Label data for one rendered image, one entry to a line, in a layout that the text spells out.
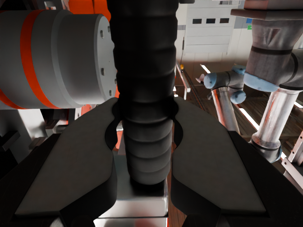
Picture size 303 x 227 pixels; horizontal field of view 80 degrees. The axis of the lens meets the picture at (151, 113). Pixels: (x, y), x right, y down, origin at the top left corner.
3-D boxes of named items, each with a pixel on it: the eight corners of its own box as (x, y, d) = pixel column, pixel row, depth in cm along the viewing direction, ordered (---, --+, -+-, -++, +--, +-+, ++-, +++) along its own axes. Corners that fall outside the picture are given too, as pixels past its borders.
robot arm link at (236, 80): (232, 70, 87) (228, 91, 93) (252, 67, 90) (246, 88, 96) (222, 65, 94) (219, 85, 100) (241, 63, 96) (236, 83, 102)
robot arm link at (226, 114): (223, 171, 89) (199, 78, 97) (242, 166, 91) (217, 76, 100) (239, 174, 78) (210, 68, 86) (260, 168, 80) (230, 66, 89)
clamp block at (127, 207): (48, 201, 14) (66, 236, 16) (169, 198, 14) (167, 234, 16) (72, 153, 18) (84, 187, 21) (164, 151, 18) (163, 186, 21)
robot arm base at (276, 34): (326, 18, 49) (310, 56, 54) (288, 14, 61) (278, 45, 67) (270, 19, 48) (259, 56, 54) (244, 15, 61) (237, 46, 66)
